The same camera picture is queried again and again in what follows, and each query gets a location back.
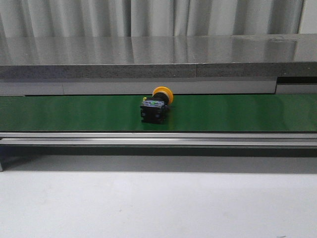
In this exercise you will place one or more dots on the yellow push button switch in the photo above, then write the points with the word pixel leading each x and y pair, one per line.
pixel 153 109

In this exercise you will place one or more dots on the grey stone counter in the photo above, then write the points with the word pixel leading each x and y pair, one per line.
pixel 238 64

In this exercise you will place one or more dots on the green belt conveyor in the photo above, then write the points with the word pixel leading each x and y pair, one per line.
pixel 237 113

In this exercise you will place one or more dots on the white curtain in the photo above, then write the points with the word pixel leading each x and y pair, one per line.
pixel 133 18

